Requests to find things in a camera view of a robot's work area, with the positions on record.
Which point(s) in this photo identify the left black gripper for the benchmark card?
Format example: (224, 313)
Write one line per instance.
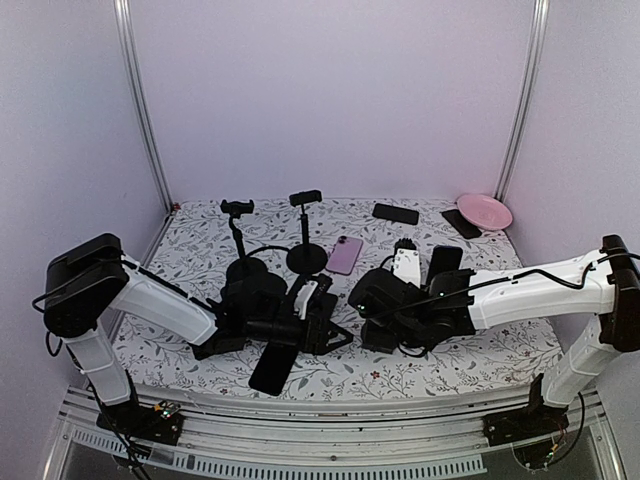
(311, 345)

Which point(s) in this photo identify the black folding stand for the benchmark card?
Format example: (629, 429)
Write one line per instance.
(378, 339)

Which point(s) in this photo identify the blue-edged phone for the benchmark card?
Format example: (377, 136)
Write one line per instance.
(443, 259)

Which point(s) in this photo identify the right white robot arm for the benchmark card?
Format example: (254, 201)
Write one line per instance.
(603, 283)

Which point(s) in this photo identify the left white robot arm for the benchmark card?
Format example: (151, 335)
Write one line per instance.
(97, 276)

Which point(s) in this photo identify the black phone front left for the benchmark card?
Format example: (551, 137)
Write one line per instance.
(273, 369)

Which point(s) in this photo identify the right tall black phone stand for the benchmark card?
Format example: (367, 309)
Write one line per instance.
(306, 258)

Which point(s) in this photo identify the tall black phone stand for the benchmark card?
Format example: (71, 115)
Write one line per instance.
(243, 240)
(306, 258)

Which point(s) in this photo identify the black phone at back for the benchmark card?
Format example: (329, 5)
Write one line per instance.
(395, 214)

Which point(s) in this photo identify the left tall black phone stand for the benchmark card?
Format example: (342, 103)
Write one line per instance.
(243, 240)

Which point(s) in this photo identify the black phone under plate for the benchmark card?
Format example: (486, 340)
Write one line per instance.
(465, 228)

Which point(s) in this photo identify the pink smartphone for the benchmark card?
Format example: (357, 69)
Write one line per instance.
(344, 255)

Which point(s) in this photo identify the pink plate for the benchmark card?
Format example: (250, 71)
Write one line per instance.
(484, 212)

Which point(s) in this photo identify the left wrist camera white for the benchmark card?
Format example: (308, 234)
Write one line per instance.
(310, 292)

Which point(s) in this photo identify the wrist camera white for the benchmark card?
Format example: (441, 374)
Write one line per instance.
(310, 292)
(406, 262)

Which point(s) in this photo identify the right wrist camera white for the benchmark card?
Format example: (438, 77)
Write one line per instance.
(406, 262)

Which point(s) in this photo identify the aluminium front rail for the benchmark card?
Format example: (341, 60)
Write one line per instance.
(423, 438)

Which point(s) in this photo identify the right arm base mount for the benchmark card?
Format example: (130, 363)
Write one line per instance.
(533, 420)

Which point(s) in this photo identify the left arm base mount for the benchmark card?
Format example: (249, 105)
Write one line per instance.
(159, 424)

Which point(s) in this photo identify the right aluminium frame post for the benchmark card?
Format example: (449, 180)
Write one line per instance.
(531, 69)

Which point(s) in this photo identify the aluminium frame post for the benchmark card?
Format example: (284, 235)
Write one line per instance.
(531, 69)
(124, 25)

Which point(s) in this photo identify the left aluminium frame post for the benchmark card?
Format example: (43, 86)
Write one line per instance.
(124, 25)

